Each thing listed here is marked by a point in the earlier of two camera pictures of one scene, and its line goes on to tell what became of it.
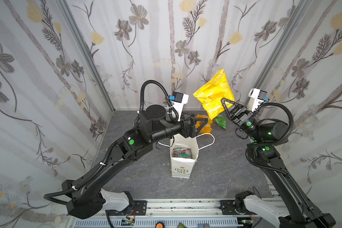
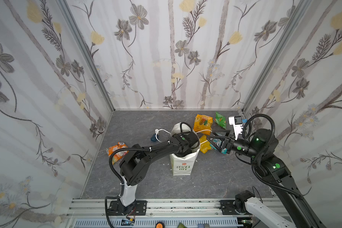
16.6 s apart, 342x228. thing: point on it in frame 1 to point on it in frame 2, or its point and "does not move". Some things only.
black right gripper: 238,114 to 226,144
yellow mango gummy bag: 207,128 does not move
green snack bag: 221,120 does not move
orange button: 159,224 does not move
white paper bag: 184,154 does not move
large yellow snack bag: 212,93 to 205,146
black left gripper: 189,127 to 192,139
